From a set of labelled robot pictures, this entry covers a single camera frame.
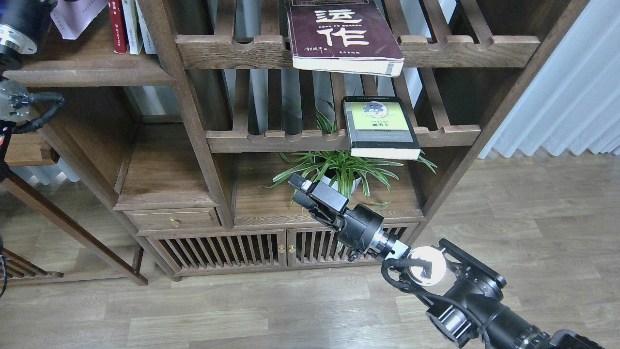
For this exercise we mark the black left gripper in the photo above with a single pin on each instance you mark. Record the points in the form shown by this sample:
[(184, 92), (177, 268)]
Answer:
[(24, 24)]

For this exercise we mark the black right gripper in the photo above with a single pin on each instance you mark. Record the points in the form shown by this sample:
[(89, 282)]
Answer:
[(360, 229)]

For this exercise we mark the pale lavender white book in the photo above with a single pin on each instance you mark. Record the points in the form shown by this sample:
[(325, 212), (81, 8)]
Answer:
[(71, 17)]

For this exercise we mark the green and black book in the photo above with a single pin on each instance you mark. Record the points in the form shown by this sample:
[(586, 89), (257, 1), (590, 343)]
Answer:
[(379, 127)]

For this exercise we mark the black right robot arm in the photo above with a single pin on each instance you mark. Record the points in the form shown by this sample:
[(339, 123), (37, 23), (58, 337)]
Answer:
[(463, 296)]

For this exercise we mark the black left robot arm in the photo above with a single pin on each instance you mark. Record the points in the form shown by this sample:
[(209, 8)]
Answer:
[(21, 111)]

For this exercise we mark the white plant pot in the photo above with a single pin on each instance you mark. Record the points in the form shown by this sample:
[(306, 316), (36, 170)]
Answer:
[(330, 179)]

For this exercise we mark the green spider plant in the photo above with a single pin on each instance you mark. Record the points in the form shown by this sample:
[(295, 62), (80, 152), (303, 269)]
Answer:
[(315, 164)]

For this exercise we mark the red upright book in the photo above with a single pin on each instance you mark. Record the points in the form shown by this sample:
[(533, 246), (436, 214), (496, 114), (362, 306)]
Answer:
[(118, 27)]

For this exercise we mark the white teal upright book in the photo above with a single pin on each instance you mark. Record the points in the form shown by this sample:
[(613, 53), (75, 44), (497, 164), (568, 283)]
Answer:
[(149, 47)]

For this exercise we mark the dark wooden bookshelf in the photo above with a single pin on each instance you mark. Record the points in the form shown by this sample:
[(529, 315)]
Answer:
[(195, 131)]

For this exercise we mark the maroon book white characters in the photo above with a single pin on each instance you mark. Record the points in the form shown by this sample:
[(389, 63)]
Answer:
[(345, 36)]

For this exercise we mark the white curtain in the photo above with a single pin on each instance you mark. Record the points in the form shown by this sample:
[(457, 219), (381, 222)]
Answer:
[(573, 104)]

